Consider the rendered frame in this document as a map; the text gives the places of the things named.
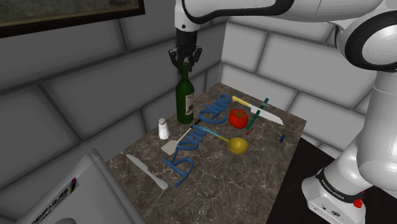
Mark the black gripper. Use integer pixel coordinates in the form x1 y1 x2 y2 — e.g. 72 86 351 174
168 29 204 74

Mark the green wine bottle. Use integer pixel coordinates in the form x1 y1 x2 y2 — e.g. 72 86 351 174
175 61 195 125

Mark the white salt shaker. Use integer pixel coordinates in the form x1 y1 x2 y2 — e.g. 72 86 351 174
158 118 171 141

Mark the red tomato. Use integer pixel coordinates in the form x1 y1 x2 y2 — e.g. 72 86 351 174
228 108 249 130

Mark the green stick-shaped tool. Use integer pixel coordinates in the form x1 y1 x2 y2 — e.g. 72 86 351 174
246 97 270 131

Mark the blue script letter sign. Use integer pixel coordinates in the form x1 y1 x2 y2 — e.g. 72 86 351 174
162 94 232 188

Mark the silver butter knife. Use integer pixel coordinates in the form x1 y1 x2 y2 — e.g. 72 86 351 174
125 154 169 191

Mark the dark robot stand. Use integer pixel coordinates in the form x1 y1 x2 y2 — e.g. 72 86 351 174
266 137 397 224

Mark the white spatula with black handle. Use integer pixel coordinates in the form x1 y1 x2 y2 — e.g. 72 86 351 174
160 119 202 156

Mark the yellow-handled kitchen knife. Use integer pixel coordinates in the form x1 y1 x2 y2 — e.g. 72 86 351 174
232 95 284 126

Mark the yellow ladle with blue handle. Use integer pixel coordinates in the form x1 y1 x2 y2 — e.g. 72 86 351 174
199 125 249 155

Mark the blue-handled thin screwdriver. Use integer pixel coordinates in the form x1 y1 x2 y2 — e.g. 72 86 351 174
274 134 286 155

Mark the dark-framed wall picture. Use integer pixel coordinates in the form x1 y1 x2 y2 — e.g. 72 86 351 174
0 0 146 39

